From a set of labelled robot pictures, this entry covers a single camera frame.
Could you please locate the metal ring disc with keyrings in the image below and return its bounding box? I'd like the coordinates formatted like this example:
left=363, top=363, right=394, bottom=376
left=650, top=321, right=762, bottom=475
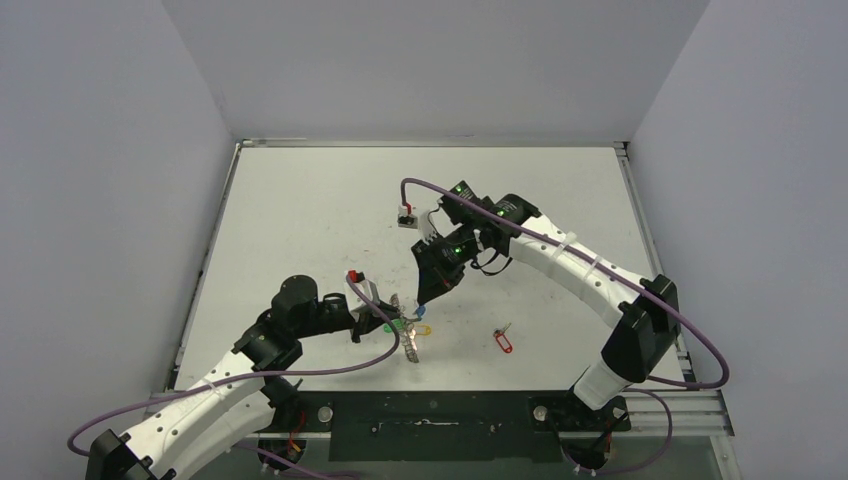
left=390, top=293, right=422, bottom=364

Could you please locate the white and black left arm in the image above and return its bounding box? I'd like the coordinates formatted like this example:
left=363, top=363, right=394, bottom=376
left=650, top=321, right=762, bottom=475
left=85, top=271, right=401, bottom=479

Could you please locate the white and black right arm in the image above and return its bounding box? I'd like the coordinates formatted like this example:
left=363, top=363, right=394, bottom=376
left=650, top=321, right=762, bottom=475
left=397, top=181, right=680, bottom=429

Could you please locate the green key tag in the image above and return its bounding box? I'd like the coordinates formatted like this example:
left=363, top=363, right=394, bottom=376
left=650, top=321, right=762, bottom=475
left=383, top=319, right=404, bottom=333

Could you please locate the red key tag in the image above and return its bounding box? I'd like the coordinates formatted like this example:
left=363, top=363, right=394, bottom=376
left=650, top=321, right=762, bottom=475
left=493, top=330, right=514, bottom=354

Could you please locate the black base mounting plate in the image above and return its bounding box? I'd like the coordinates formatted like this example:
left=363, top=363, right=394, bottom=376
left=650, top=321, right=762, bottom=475
left=253, top=390, right=631, bottom=463

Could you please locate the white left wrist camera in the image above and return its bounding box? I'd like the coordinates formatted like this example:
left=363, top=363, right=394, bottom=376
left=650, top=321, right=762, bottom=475
left=345, top=270, right=380, bottom=315

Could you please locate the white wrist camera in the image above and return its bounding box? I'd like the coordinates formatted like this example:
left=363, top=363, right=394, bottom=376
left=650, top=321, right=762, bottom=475
left=397, top=204, right=442, bottom=245
left=345, top=270, right=380, bottom=315

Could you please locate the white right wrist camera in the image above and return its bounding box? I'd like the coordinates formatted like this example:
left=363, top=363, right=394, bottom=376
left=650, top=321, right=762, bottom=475
left=397, top=204, right=442, bottom=245

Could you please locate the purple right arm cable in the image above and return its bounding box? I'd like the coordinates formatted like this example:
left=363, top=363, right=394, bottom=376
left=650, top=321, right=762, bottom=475
left=400, top=177, right=731, bottom=477

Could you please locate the aluminium frame rail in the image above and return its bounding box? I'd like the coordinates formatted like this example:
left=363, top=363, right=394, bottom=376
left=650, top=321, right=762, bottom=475
left=135, top=390, right=735, bottom=440

